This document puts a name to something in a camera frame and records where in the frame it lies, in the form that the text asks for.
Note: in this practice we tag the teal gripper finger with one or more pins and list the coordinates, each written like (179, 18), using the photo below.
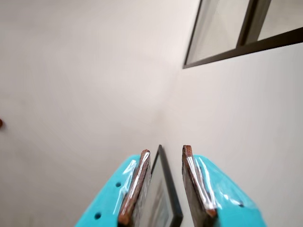
(109, 198)
(227, 203)

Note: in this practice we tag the dark framed window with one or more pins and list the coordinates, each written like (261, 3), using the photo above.
(213, 30)

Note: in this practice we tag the black picture frame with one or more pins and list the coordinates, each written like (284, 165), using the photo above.
(174, 198)

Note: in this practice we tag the brown round ceiling mount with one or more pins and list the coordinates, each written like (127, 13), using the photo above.
(1, 124)

